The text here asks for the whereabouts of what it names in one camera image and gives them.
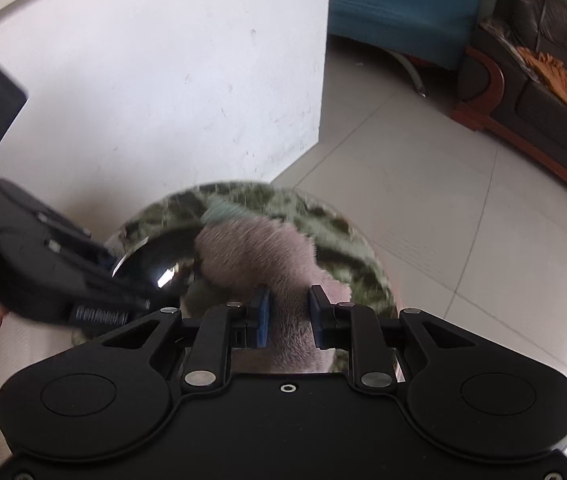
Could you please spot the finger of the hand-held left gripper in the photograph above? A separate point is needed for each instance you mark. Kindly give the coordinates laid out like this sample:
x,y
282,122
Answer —
x,y
78,240
108,280

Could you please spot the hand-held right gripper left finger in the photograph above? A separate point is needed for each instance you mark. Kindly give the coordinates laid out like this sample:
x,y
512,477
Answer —
x,y
263,320

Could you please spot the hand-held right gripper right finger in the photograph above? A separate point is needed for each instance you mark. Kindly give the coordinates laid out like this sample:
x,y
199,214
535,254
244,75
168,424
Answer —
x,y
316,320

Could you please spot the stainless steel bowl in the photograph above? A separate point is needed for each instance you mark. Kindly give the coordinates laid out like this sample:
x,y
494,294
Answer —
x,y
148,270

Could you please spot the pink and green towel cloth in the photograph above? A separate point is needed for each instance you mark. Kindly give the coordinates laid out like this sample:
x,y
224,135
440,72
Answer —
x,y
258,255

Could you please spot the teal sofa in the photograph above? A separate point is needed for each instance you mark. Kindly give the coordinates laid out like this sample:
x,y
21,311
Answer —
x,y
393,5

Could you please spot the black leather sofa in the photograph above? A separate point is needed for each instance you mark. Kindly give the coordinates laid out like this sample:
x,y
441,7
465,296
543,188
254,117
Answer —
x,y
543,20

